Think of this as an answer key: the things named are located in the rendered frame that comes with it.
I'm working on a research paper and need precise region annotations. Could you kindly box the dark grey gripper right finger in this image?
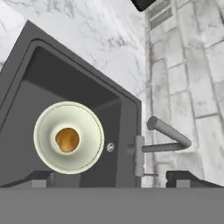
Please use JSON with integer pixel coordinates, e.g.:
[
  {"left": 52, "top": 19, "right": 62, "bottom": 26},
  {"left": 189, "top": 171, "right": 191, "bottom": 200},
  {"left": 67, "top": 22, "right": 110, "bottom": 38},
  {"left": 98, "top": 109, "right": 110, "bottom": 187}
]
[{"left": 165, "top": 170, "right": 223, "bottom": 189}]

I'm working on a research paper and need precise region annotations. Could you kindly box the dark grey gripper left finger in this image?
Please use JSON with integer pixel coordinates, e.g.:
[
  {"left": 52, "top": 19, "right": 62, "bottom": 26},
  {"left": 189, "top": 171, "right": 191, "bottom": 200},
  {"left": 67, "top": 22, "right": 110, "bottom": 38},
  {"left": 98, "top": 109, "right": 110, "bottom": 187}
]
[{"left": 2, "top": 170, "right": 56, "bottom": 189}]

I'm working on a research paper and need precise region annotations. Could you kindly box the grey sink faucet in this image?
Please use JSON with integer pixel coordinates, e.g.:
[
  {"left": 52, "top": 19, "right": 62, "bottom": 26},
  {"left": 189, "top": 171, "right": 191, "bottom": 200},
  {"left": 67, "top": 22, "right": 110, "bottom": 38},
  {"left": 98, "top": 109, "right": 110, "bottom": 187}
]
[{"left": 127, "top": 115, "right": 193, "bottom": 178}]

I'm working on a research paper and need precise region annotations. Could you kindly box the brown potato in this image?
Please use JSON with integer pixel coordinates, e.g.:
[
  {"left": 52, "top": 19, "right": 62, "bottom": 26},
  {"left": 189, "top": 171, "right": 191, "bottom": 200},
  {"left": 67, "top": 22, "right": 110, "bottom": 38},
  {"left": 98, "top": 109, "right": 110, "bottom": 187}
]
[{"left": 54, "top": 127, "right": 81, "bottom": 154}]

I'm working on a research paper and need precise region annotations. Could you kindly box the pale green bowl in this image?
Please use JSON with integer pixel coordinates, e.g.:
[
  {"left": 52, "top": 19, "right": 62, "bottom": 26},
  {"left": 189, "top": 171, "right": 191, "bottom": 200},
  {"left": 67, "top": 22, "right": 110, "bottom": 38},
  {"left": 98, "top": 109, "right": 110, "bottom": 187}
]
[{"left": 32, "top": 101, "right": 105, "bottom": 175}]

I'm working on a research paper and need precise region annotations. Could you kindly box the dark grey sink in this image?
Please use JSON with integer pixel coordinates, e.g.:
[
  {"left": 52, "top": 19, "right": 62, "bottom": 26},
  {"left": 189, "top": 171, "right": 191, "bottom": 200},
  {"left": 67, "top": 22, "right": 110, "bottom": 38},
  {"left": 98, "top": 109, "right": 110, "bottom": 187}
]
[{"left": 0, "top": 19, "right": 143, "bottom": 189}]

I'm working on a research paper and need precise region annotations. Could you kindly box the black appliance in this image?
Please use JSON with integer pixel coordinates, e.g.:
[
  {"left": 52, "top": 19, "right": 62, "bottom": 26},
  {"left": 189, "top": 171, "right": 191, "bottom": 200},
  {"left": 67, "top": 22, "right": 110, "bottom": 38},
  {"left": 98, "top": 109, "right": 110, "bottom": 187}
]
[{"left": 129, "top": 0, "right": 158, "bottom": 12}]

